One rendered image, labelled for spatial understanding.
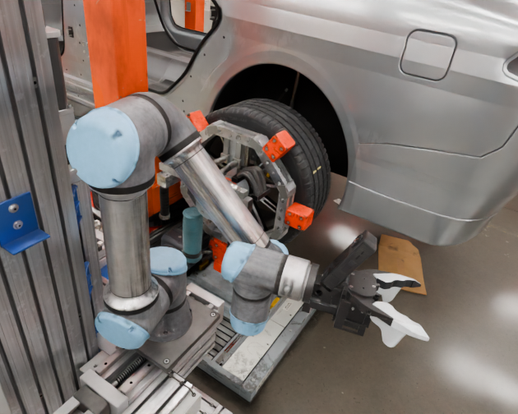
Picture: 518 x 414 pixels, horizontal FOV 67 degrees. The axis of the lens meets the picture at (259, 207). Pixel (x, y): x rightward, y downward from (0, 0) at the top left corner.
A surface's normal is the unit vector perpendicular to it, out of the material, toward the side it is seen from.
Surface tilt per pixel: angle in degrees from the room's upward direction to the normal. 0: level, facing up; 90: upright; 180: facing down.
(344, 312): 82
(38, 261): 90
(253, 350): 0
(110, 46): 90
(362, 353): 0
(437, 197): 90
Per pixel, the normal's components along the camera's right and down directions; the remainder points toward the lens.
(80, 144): -0.28, 0.36
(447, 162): -0.52, 0.40
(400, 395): 0.11, -0.84
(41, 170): 0.85, 0.36
